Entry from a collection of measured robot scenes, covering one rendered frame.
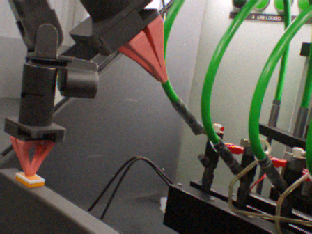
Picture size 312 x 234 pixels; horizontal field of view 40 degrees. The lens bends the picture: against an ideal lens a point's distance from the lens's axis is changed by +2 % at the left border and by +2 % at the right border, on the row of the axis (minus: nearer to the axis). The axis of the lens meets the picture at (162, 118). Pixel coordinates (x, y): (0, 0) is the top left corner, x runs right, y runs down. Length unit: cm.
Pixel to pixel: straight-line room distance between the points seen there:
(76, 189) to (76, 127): 15
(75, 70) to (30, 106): 10
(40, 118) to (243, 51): 56
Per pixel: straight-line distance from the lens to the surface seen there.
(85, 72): 78
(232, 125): 111
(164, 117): 115
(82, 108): 96
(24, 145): 78
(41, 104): 77
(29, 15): 76
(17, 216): 84
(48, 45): 75
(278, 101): 95
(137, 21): 43
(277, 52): 59
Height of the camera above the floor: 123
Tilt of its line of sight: 9 degrees down
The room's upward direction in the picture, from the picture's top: 9 degrees clockwise
